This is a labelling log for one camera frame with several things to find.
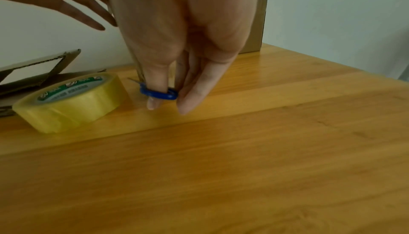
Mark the person's right hand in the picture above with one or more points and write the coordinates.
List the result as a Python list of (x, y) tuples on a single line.
[(185, 13)]

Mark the stack of cardboard boxes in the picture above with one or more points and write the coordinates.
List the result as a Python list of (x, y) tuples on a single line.
[(67, 58)]

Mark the yellow tape roll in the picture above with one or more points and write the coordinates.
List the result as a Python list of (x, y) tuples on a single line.
[(70, 111)]

